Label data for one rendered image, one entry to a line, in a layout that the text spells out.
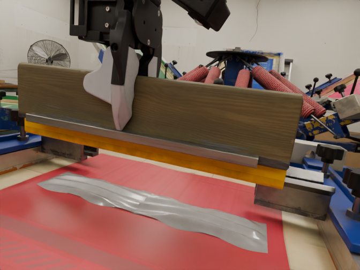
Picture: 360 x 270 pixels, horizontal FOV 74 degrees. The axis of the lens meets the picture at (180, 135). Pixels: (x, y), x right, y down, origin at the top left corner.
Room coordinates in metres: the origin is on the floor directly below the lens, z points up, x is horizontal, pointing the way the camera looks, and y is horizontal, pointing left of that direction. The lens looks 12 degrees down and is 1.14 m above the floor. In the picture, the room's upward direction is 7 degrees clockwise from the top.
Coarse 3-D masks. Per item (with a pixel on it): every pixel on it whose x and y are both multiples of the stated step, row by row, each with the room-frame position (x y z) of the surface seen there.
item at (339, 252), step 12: (0, 156) 0.38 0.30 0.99; (12, 156) 0.40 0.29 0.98; (24, 156) 0.42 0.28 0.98; (36, 156) 0.44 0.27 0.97; (48, 156) 0.47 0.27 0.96; (0, 168) 0.38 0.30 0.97; (12, 168) 0.40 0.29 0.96; (300, 168) 0.51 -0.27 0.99; (324, 228) 0.30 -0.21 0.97; (336, 228) 0.27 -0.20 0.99; (324, 240) 0.29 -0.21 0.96; (336, 240) 0.26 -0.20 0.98; (336, 252) 0.25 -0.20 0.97; (348, 252) 0.22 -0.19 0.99; (336, 264) 0.24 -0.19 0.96; (348, 264) 0.22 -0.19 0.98
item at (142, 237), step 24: (168, 192) 0.39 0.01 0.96; (192, 192) 0.40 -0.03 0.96; (216, 192) 0.41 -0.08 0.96; (240, 192) 0.42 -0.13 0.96; (144, 216) 0.30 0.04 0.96; (264, 216) 0.34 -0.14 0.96; (120, 240) 0.25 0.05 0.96; (144, 240) 0.25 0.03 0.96; (168, 240) 0.26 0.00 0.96; (192, 240) 0.26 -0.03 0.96; (216, 240) 0.27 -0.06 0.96; (168, 264) 0.22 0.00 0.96; (192, 264) 0.22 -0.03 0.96; (216, 264) 0.22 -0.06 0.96; (240, 264) 0.23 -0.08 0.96; (264, 264) 0.23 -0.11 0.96; (288, 264) 0.24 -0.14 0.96
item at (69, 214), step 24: (72, 168) 0.44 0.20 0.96; (96, 168) 0.46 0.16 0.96; (120, 168) 0.47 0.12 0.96; (144, 168) 0.49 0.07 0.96; (0, 192) 0.32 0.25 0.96; (24, 192) 0.33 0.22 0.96; (48, 192) 0.34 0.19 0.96; (24, 216) 0.27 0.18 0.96; (48, 216) 0.27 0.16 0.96; (72, 216) 0.28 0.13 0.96; (96, 216) 0.29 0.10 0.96; (120, 216) 0.29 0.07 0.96; (96, 240) 0.24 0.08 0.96
